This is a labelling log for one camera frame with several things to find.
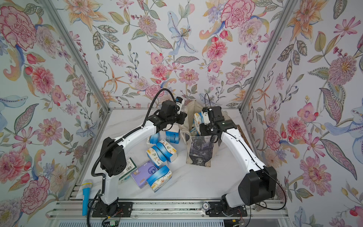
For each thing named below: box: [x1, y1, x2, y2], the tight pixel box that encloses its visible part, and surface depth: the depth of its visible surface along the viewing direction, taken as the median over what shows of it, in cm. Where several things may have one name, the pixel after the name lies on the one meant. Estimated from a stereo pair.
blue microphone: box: [81, 179, 93, 217], surface depth 78 cm
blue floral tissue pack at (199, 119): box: [193, 112, 204, 137], surface depth 84 cm
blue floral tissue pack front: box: [146, 165, 173, 193], surface depth 78 cm
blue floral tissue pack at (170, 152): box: [156, 139, 178, 163], surface depth 90 cm
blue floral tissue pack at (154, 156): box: [146, 145, 167, 169], surface depth 86 cm
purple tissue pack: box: [130, 160, 158, 189], surface depth 83 cm
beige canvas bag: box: [178, 101, 222, 168], surface depth 82 cm
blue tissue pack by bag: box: [165, 122, 181, 145], surface depth 95 cm
